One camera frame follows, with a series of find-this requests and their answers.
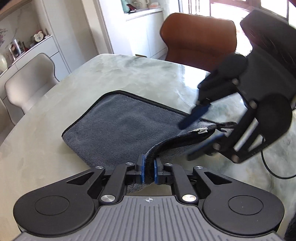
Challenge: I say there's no white sideboard cabinet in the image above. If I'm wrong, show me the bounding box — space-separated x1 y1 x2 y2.
0 34 71 98

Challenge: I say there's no white alarm clock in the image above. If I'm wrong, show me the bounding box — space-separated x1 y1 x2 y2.
33 31 45 43

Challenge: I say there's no brown leather chair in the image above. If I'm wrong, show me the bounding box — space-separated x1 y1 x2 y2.
160 13 237 72

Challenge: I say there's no blue grey microfibre towel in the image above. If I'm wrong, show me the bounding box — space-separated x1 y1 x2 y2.
62 91 236 193

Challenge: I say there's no black cable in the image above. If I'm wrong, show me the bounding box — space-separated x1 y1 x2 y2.
260 136 296 180

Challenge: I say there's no beige chair right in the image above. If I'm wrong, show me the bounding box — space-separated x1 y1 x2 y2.
4 53 59 114

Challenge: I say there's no white vase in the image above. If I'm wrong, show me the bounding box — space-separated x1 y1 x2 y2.
0 54 8 73

